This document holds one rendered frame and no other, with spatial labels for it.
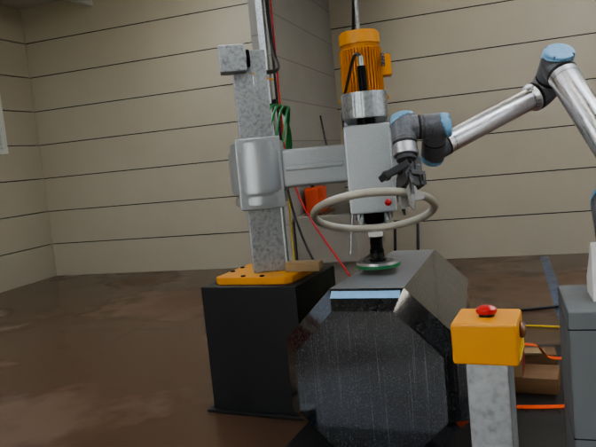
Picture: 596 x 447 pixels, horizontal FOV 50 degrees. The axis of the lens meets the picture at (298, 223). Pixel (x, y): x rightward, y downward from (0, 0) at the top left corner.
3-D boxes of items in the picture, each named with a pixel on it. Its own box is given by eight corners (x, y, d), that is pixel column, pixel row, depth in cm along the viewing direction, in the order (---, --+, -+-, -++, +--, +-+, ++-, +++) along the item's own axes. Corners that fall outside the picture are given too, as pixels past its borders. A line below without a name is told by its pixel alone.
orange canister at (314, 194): (301, 217, 644) (298, 184, 641) (315, 212, 692) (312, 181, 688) (322, 215, 638) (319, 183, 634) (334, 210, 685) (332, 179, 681)
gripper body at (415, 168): (427, 185, 226) (423, 154, 230) (406, 184, 223) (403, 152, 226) (415, 192, 233) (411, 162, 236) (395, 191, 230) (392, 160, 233)
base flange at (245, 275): (213, 285, 371) (212, 277, 370) (253, 268, 415) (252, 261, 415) (290, 284, 351) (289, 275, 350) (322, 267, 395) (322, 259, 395)
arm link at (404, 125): (417, 106, 231) (388, 109, 232) (420, 138, 228) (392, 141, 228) (414, 119, 240) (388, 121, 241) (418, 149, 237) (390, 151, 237)
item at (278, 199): (223, 212, 370) (215, 141, 366) (250, 206, 402) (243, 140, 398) (276, 209, 356) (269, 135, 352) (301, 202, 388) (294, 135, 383)
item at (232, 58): (211, 74, 354) (207, 47, 353) (227, 76, 370) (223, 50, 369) (243, 69, 346) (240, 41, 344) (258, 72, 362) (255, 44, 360)
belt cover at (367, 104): (346, 134, 392) (343, 106, 390) (388, 129, 389) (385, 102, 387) (339, 129, 297) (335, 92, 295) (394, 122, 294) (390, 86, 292)
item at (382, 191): (317, 237, 272) (317, 230, 273) (434, 227, 267) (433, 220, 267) (302, 201, 226) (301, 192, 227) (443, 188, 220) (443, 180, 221)
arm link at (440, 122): (447, 128, 242) (414, 130, 243) (450, 105, 233) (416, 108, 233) (451, 146, 236) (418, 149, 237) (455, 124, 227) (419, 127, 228)
